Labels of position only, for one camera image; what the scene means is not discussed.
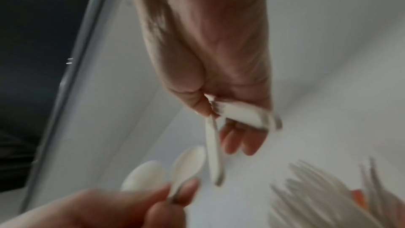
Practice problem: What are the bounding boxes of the person's left hand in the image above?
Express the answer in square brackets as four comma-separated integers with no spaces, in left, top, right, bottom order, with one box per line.
[0,179,201,228]

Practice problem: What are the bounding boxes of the person's right hand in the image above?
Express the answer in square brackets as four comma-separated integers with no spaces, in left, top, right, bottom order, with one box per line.
[126,0,274,156]

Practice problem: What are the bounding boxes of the white plastic spoon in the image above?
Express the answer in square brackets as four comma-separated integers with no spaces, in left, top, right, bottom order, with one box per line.
[167,145,208,204]
[121,160,168,193]

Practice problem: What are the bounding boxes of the bunch of white forks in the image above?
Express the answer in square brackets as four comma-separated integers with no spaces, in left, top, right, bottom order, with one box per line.
[268,156,405,228]

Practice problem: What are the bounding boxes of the orange mesh cup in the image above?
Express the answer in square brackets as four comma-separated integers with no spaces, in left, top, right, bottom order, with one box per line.
[349,188,368,209]

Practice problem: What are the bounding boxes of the dark glass window white frame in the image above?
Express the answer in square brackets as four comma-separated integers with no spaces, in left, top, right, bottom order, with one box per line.
[0,0,116,214]

